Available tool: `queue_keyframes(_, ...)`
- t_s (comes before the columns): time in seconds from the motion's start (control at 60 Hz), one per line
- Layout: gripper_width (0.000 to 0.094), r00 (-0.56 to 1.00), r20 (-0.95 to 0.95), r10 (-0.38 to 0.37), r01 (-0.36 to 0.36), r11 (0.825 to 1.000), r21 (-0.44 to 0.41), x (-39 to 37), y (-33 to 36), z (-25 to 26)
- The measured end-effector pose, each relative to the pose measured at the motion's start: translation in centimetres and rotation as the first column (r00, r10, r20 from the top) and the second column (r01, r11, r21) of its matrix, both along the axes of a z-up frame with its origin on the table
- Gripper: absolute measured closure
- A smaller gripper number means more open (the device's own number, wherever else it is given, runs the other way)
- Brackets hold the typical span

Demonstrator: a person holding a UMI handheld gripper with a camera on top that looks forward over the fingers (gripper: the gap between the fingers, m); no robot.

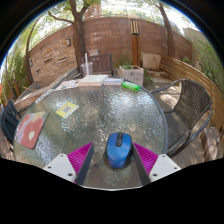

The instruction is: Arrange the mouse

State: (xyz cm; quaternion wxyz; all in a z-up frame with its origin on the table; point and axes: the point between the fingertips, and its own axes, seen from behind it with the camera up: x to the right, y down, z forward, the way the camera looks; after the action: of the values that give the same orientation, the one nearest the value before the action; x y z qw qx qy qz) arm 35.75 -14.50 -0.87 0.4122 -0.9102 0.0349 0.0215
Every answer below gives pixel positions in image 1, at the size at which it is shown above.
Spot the red pink floral mouse pad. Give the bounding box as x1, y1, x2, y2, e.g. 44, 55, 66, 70
14, 110, 50, 150

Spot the dark wooden slatted chair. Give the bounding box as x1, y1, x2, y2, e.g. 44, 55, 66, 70
79, 53, 114, 77

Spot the black slatted armchair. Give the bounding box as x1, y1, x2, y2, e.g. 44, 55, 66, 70
0, 99, 21, 146

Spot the thick white book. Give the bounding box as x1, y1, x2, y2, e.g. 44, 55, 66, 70
78, 74, 109, 88

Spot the thin pale book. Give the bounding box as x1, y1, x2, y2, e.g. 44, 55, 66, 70
103, 77, 124, 87

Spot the wooden lamp post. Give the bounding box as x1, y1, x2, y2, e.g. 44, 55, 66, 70
128, 13, 141, 67

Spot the dark wicker armchair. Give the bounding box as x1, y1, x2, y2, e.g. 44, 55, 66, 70
149, 78, 213, 159

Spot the stone raised bed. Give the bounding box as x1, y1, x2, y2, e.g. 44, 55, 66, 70
14, 66, 81, 113

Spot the slender leaning tree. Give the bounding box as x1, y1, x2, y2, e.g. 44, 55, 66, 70
158, 1, 177, 58

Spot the yellow square card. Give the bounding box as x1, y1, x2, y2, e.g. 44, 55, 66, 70
55, 101, 80, 119

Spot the curved wooden slat fence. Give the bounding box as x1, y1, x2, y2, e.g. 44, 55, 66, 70
159, 55, 224, 134

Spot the white lettered plate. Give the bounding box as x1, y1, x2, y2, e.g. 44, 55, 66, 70
34, 88, 56, 104

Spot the clear plastic cup with straw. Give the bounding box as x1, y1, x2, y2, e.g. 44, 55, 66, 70
80, 52, 94, 77

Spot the blue computer mouse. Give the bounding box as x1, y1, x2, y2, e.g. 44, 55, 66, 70
103, 132, 134, 170

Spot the large tree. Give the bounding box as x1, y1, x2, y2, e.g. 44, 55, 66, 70
46, 0, 101, 73

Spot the green bottle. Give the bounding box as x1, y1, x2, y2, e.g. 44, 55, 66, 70
121, 80, 142, 92

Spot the stone planter box with plants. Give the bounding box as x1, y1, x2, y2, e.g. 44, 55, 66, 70
118, 64, 145, 88

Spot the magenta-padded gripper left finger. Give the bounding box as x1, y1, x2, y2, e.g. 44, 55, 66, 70
43, 142, 95, 185

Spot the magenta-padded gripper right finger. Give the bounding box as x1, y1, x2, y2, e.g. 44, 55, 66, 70
132, 142, 183, 186

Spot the leaning stone slab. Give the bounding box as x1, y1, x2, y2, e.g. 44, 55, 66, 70
141, 52, 162, 71

